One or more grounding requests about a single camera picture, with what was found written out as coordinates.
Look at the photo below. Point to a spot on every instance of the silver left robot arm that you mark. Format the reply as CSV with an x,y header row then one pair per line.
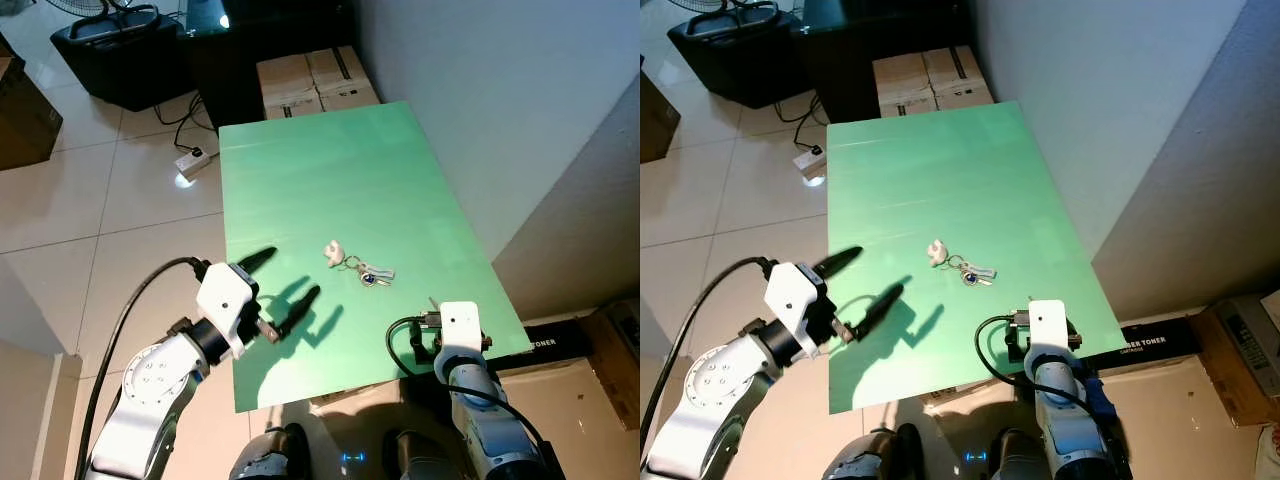
x,y
715,385
150,385

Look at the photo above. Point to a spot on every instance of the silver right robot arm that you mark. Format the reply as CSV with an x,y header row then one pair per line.
x,y
490,420
1070,420

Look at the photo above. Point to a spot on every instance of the key bunch with white charm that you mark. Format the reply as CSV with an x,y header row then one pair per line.
x,y
937,252
335,254

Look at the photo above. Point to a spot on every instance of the white power strip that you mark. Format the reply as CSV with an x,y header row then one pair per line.
x,y
810,161
192,163

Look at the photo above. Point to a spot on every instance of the robot right leg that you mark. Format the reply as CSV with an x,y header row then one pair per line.
x,y
415,460
1015,458

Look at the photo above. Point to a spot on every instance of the robot leg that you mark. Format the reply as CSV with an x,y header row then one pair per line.
x,y
1015,458
415,460
268,458
870,458

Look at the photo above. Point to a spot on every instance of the black toner cartridge box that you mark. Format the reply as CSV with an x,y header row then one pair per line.
x,y
1160,342
555,338

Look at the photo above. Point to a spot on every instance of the robot left leg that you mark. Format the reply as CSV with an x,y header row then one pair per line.
x,y
870,458
268,458

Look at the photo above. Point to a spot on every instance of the taped cardboard box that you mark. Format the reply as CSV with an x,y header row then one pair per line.
x,y
310,85
930,80

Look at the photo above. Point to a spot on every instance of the brown cardboard box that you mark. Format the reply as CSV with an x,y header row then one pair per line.
x,y
1235,370
615,360

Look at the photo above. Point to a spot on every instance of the black cabinet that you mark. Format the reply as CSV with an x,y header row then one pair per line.
x,y
880,25
270,30

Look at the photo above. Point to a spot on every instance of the dark brown box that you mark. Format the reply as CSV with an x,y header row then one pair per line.
x,y
655,120
25,115

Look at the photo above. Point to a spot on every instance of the beige wooden panel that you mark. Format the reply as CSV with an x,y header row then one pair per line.
x,y
30,420

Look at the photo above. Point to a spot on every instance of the black fan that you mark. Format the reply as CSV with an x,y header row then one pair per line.
x,y
700,4
80,5

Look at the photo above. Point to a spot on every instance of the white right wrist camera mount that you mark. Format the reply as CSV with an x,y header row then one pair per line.
x,y
1047,325
460,325

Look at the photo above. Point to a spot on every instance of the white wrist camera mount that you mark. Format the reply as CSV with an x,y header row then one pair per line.
x,y
792,292
1047,325
460,325
224,296

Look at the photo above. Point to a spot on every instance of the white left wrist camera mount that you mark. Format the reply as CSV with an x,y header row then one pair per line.
x,y
224,296
792,292

